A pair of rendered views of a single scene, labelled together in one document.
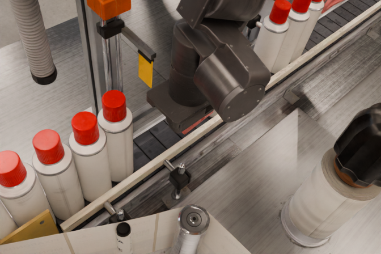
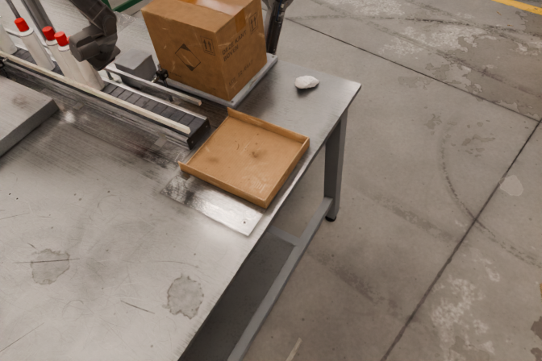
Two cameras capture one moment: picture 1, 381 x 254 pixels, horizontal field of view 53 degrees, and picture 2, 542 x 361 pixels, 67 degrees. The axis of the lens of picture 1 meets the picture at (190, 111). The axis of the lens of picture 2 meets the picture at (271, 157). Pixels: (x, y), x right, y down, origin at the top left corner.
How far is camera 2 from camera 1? 1.88 m
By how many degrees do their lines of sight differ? 51
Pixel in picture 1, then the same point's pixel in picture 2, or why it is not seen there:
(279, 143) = (25, 95)
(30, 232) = not seen: outside the picture
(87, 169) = not seen: outside the picture
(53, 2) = (324, 55)
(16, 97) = (66, 21)
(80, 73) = not seen: hidden behind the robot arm
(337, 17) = (151, 105)
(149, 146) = (23, 56)
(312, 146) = (22, 108)
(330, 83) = (95, 122)
